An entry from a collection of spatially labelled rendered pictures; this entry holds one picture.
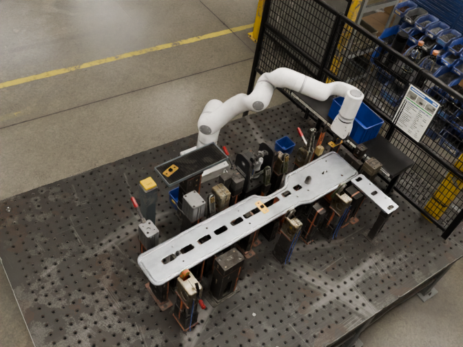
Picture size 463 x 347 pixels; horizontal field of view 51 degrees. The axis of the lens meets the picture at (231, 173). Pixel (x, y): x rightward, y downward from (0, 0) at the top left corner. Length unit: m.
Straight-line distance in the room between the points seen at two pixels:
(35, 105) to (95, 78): 0.65
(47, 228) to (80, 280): 0.39
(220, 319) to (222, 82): 2.93
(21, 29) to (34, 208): 3.05
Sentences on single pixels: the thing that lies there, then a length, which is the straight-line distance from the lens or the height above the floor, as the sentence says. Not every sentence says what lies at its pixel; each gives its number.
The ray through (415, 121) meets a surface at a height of 1.26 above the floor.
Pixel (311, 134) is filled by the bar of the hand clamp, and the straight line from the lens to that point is 2.73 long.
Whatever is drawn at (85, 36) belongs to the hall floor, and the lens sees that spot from 5.49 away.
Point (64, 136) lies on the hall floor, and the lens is 4.31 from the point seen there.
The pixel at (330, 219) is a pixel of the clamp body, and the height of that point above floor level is 0.84.
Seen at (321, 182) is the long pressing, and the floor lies 1.00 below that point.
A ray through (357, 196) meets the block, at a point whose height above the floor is 0.98.
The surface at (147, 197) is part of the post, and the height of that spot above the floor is 1.10.
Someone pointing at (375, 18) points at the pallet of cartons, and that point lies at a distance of 5.72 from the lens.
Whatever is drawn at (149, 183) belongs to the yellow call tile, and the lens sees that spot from 2.37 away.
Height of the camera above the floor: 2.97
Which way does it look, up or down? 47 degrees down
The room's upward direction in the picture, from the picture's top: 11 degrees clockwise
